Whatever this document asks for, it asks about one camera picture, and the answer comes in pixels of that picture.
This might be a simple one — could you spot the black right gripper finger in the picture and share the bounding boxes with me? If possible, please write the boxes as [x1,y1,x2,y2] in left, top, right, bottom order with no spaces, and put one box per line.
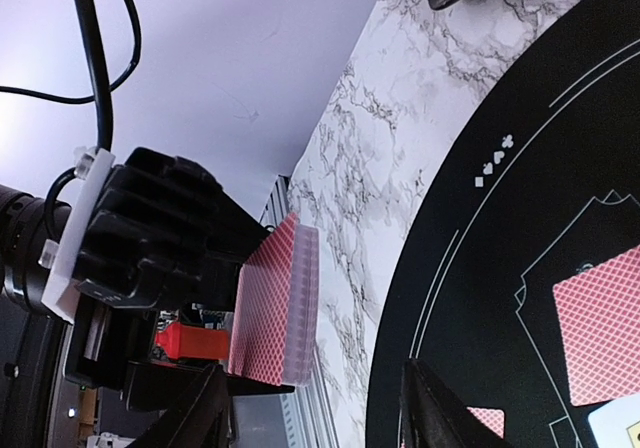
[401,360,510,448]

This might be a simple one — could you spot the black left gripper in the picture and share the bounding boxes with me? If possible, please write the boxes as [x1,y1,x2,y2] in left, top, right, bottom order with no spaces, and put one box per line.
[1,148,268,447]

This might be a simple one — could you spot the red playing card deck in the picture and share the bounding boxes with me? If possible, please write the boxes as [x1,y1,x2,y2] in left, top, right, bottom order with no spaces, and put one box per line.
[228,213,319,386]

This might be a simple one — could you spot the face-up playing card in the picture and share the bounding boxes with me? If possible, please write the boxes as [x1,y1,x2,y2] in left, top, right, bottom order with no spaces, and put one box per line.
[588,394,639,448]

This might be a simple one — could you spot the red playing card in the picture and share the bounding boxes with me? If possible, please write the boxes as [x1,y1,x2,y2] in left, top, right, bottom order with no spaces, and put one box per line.
[553,247,639,406]
[467,407,505,438]

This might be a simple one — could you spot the round black poker mat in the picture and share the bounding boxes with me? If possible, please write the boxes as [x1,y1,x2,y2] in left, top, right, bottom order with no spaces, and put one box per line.
[365,0,639,447]

